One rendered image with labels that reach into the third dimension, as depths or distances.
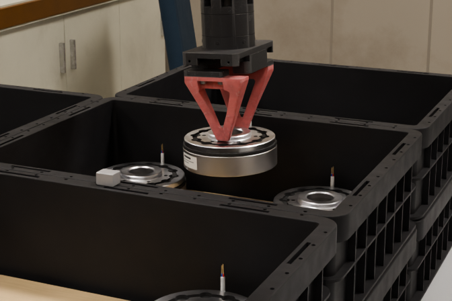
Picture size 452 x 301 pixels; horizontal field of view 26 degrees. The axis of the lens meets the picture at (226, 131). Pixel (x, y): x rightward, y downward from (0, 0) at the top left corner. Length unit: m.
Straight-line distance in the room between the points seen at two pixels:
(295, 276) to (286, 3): 3.40
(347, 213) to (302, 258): 0.11
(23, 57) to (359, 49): 1.44
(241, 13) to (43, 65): 2.37
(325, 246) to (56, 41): 2.71
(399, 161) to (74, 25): 2.63
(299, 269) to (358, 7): 3.31
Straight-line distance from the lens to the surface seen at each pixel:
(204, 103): 1.04
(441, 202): 1.23
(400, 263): 1.05
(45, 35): 3.37
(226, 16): 1.03
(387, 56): 4.00
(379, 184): 0.92
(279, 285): 0.69
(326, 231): 0.79
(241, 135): 1.06
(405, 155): 1.01
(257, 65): 1.05
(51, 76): 3.42
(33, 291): 0.94
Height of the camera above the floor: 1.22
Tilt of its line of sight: 16 degrees down
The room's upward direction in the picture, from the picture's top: straight up
